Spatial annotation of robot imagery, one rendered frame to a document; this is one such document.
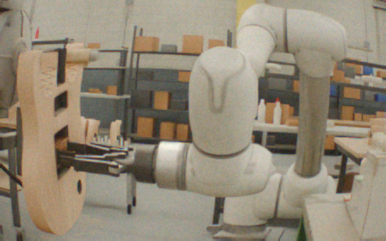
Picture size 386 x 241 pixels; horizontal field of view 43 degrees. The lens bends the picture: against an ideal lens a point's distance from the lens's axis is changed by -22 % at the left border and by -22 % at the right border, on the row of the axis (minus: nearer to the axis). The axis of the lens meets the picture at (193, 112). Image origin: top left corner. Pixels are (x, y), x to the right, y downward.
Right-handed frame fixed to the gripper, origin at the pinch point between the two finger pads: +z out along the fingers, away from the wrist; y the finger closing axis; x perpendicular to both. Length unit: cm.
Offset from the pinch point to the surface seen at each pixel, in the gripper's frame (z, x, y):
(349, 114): -216, -183, 960
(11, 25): 18.1, 27.9, 3.2
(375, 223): -66, -6, -15
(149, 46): 186, -82, 968
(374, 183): -64, 2, -14
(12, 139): 26.7, -5.5, 21.0
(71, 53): 0.6, 19.7, 6.9
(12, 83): 17.8, 13.4, 5.4
